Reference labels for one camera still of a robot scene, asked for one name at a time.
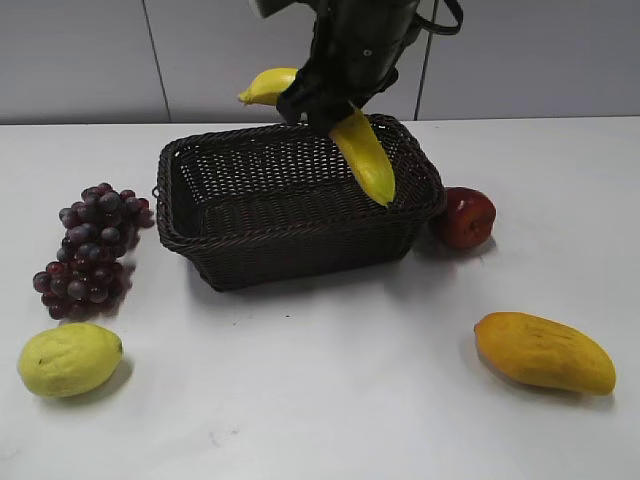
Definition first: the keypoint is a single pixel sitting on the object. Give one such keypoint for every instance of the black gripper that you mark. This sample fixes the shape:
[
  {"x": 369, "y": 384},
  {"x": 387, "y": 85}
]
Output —
[{"x": 353, "y": 56}]

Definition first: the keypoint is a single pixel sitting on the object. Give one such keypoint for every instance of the yellow-green lemon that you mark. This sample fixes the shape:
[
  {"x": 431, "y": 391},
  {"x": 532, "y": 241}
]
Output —
[{"x": 69, "y": 360}]

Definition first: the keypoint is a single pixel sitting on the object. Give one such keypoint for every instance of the orange mango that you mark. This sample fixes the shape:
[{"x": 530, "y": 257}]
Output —
[{"x": 538, "y": 352}]

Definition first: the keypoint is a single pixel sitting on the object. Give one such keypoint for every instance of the purple grape bunch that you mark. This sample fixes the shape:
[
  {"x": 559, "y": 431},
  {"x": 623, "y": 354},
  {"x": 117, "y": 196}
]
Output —
[{"x": 88, "y": 276}]

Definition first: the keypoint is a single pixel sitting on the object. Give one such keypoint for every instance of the black woven basket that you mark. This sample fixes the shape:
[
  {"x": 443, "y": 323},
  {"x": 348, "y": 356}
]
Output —
[{"x": 277, "y": 202}]

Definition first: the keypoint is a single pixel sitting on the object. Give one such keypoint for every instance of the yellow banana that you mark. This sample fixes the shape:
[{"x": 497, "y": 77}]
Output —
[{"x": 353, "y": 136}]

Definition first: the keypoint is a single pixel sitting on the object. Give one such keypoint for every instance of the red apple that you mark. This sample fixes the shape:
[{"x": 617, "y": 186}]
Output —
[{"x": 467, "y": 221}]

